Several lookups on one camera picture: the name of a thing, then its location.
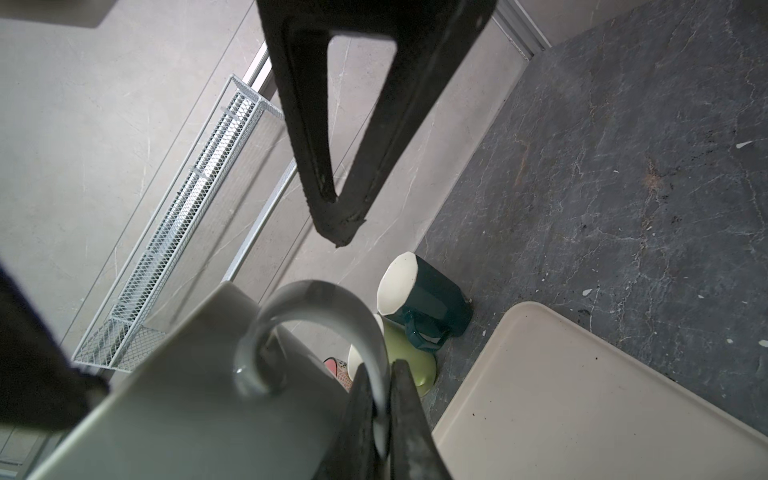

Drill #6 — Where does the dark green mug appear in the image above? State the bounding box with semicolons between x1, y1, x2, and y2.
376;252;474;353

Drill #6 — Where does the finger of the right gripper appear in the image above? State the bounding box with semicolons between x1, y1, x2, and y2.
256;0;499;248
1;271;110;431

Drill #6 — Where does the beige serving tray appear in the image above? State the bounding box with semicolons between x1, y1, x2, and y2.
433;302;767;479

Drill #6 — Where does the pink cartoon mug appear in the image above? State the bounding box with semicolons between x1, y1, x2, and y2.
323;357;353;392

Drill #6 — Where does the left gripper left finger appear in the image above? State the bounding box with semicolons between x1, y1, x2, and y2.
313;367;380;480

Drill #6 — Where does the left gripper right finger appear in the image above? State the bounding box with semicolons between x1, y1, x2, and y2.
390;359;451;480

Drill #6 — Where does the white wire mesh basket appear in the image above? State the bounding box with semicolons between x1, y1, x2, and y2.
72;75;286;372

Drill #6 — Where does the grey mug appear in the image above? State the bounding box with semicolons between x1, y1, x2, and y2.
33;280;389;479

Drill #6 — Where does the light green mug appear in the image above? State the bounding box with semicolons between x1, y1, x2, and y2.
338;314;437;400

